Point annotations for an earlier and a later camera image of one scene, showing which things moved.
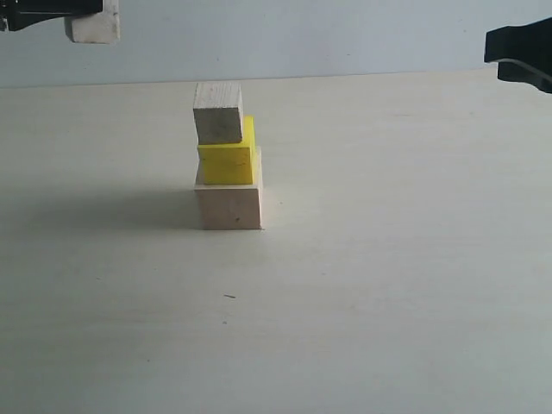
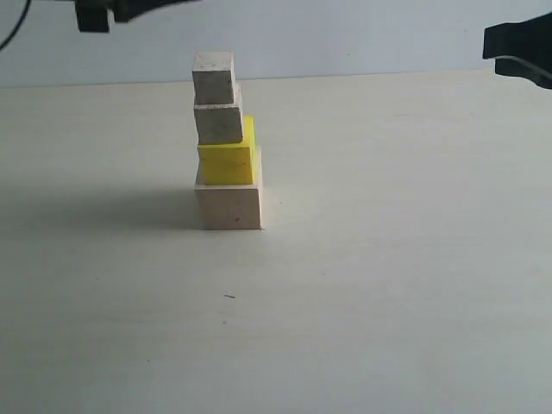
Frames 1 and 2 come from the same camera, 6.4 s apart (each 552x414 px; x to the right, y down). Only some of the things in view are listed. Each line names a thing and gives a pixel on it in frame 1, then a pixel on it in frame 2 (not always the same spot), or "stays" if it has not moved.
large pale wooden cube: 231,206 stays
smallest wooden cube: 102,28 → 213,79
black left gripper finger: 17,14 → 126,10
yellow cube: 231,163 stays
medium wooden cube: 218,110 stays
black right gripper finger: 530,43 stays
